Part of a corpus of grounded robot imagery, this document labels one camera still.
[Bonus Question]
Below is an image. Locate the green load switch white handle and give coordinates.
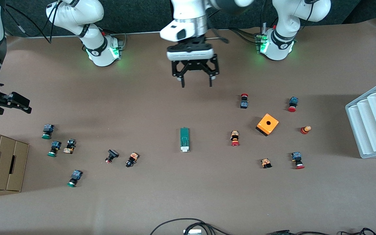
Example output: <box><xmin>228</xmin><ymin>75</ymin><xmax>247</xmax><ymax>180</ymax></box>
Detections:
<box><xmin>180</xmin><ymin>127</ymin><xmax>191</xmax><ymax>153</ymax></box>

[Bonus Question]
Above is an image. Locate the green pushbutton blue contact block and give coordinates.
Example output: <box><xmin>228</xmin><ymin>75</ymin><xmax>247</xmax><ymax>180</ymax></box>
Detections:
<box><xmin>67</xmin><ymin>169</ymin><xmax>83</xmax><ymax>188</ymax></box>
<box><xmin>47</xmin><ymin>141</ymin><xmax>62</xmax><ymax>157</ymax></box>
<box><xmin>41</xmin><ymin>124</ymin><xmax>55</xmax><ymax>140</ymax></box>

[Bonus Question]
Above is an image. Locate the brown cardboard box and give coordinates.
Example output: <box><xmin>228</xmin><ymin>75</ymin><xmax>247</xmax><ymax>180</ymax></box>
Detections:
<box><xmin>0</xmin><ymin>128</ymin><xmax>30</xmax><ymax>192</ymax></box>

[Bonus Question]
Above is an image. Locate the brown paper table cover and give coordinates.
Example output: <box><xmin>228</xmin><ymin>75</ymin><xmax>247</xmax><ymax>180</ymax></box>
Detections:
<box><xmin>0</xmin><ymin>18</ymin><xmax>376</xmax><ymax>235</ymax></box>

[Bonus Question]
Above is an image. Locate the grey ridged plastic tray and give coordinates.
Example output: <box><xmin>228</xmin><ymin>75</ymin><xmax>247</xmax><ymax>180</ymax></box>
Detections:
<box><xmin>345</xmin><ymin>78</ymin><xmax>376</xmax><ymax>159</ymax></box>

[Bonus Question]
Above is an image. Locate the black base cable bundle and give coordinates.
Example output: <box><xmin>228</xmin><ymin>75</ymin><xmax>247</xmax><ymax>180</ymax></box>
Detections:
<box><xmin>229</xmin><ymin>28</ymin><xmax>260</xmax><ymax>44</ymax></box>

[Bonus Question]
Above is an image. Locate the orange button enclosure box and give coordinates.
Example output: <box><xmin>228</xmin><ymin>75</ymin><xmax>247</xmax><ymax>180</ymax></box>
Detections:
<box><xmin>256</xmin><ymin>113</ymin><xmax>279</xmax><ymax>137</ymax></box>

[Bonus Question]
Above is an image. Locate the black red selector switch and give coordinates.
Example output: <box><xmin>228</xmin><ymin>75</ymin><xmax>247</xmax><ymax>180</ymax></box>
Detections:
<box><xmin>105</xmin><ymin>149</ymin><xmax>119</xmax><ymax>164</ymax></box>

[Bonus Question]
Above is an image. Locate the black looped cable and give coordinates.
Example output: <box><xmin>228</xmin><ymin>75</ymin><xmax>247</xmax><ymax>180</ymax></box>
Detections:
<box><xmin>150</xmin><ymin>218</ymin><xmax>208</xmax><ymax>235</ymax></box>

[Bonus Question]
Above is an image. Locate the black tangled cable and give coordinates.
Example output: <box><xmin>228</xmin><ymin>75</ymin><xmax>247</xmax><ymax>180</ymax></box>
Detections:
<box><xmin>338</xmin><ymin>227</ymin><xmax>376</xmax><ymax>235</ymax></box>

